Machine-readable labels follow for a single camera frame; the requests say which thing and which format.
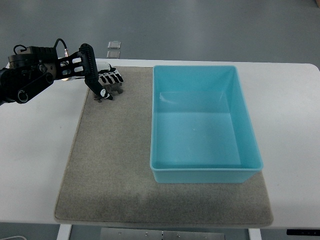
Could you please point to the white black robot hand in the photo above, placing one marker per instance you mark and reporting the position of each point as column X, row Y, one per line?
column 109, row 76

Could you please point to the brown toy hippo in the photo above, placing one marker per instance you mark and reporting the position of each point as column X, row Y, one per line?
column 109, row 89

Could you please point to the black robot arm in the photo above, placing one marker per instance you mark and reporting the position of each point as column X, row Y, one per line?
column 33, row 69

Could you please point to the blue plastic box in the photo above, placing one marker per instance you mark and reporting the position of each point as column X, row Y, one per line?
column 201, row 131

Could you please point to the lower floor socket plate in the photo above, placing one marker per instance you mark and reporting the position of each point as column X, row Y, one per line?
column 113, row 54

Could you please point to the floor socket plate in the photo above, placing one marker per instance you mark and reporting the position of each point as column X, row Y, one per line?
column 113, row 54
column 114, row 45

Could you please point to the upper floor socket plate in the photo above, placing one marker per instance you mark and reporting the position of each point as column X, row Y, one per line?
column 114, row 45

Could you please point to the grey felt mat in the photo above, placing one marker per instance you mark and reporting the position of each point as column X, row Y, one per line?
column 108, row 179

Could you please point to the white table leg left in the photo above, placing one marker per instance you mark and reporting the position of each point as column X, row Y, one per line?
column 64, row 232

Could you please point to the white table leg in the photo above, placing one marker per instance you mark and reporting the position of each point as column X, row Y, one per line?
column 64, row 232
column 254, row 234

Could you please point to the white table leg right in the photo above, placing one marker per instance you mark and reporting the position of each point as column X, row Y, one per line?
column 254, row 234

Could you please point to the black table control panel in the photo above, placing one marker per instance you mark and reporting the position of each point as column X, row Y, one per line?
column 303, row 232

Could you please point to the metal table base plate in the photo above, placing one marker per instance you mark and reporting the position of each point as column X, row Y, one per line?
column 148, row 234

